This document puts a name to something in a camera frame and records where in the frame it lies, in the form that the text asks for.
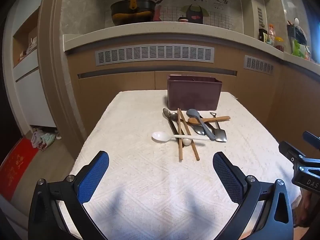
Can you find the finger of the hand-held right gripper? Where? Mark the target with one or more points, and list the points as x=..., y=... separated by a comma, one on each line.
x=312, y=141
x=291, y=152

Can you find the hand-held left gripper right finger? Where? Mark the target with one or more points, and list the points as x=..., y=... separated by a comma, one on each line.
x=228, y=177

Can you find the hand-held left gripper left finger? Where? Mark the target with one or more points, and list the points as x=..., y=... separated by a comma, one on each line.
x=93, y=177

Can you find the wooden chopstick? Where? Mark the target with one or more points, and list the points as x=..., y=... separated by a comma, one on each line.
x=195, y=152
x=180, y=150

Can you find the shovel-shaped metal spoon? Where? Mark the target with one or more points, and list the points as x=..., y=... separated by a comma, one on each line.
x=221, y=135

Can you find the small white spoon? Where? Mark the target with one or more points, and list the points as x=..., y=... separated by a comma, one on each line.
x=186, y=142

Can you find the wooden spoon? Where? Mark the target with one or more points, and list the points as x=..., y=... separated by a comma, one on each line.
x=192, y=121

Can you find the grey-blue silicone spoon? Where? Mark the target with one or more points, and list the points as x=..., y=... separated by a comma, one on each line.
x=193, y=113

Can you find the white plastic spoon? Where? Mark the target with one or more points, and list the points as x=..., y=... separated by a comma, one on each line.
x=160, y=136

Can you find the maroon plastic utensil holder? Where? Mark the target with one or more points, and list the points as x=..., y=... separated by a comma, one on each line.
x=193, y=95

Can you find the person's right forearm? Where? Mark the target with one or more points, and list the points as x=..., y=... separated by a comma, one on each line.
x=308, y=205

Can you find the white textured tablecloth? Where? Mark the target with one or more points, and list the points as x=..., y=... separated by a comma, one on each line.
x=140, y=180

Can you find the pile of slippers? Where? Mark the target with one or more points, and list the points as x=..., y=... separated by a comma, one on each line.
x=43, y=138

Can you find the red floor mat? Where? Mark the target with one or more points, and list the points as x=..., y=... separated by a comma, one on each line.
x=15, y=167

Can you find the green packet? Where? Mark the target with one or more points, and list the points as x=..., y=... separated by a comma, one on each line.
x=298, y=50

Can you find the short grey vent grille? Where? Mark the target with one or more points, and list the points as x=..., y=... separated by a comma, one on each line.
x=258, y=65

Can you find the yellow-lidded jar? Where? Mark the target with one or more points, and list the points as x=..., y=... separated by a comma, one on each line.
x=278, y=44

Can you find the white shelf cabinet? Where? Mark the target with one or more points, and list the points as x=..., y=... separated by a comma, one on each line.
x=32, y=85

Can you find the orange-capped bottle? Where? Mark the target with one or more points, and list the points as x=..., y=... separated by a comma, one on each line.
x=270, y=36

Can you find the dark food packet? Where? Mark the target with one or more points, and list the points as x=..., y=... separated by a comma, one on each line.
x=262, y=35

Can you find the long grey vent grille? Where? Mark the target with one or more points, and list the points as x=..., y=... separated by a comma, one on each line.
x=155, y=55

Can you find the stone countertop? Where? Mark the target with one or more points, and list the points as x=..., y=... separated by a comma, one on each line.
x=160, y=33

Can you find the black wok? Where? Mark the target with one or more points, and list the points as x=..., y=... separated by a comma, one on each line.
x=125, y=12

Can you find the cartoon wall poster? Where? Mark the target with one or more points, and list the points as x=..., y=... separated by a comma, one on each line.
x=192, y=2

